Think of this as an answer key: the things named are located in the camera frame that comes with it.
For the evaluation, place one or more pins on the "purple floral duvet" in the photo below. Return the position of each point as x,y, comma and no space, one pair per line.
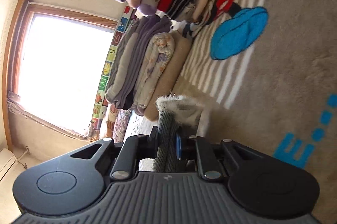
117,122

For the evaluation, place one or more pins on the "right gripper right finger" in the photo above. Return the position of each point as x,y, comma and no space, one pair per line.
258,183

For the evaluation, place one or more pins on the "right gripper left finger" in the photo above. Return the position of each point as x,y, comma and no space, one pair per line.
72,182

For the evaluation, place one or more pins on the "wooden framed window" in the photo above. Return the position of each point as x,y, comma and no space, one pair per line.
52,56

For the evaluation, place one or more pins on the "Mickey Mouse brown blanket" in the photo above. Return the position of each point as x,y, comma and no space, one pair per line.
278,96

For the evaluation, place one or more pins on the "folded purple beige clothes stack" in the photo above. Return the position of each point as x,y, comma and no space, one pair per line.
148,61

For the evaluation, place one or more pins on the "grey knit garment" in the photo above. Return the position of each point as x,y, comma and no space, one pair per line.
179,116

